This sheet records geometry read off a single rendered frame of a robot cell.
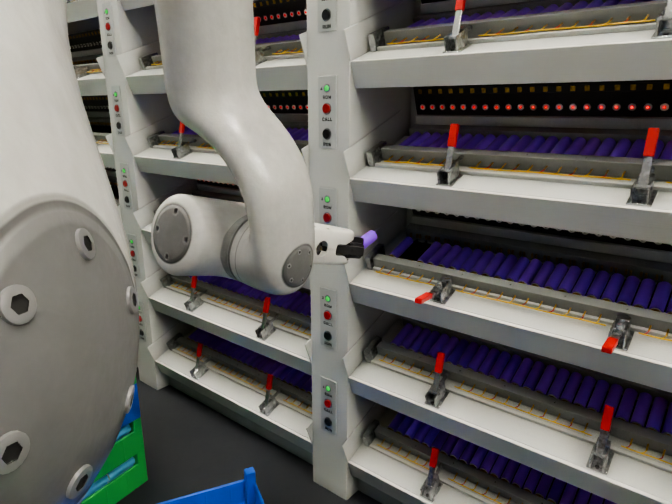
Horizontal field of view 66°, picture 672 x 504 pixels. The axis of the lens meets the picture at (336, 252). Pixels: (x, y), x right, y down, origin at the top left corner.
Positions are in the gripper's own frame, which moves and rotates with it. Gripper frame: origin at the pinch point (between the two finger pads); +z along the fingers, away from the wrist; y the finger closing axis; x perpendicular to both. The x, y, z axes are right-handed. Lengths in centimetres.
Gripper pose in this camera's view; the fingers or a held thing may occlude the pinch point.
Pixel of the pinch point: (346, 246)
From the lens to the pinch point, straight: 78.1
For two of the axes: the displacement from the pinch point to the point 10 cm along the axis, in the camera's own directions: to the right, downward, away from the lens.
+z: 5.8, 0.3, 8.2
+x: -1.6, 9.8, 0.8
